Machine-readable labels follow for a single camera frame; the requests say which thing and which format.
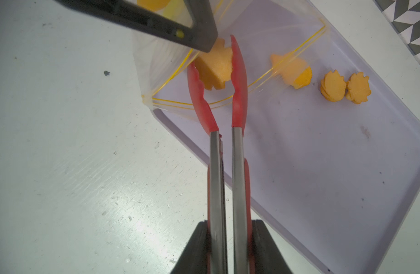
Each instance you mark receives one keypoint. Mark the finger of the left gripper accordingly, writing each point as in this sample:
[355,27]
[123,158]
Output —
[201,36]

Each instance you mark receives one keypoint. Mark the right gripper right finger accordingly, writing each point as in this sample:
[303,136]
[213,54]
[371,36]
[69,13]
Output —
[268,258]

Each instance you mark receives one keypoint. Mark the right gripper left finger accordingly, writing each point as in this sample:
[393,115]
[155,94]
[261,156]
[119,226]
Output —
[194,258]

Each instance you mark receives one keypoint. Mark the leaf shaped orange cookie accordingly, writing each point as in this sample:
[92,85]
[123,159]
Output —
[215,67]

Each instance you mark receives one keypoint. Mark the clear bag with cookies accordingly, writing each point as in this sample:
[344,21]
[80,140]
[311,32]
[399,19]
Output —
[261,28]

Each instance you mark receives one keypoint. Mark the yellow fish shaped cookie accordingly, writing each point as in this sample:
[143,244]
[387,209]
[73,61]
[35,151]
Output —
[294,71]

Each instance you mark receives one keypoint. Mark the lavender plastic tray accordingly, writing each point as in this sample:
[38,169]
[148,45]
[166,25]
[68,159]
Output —
[335,179]

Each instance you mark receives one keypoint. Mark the round scalloped orange cookie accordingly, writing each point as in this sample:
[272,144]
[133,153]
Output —
[333,86]

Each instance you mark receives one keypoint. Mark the round flower cookie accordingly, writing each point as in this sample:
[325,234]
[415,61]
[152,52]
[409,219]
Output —
[358,88]

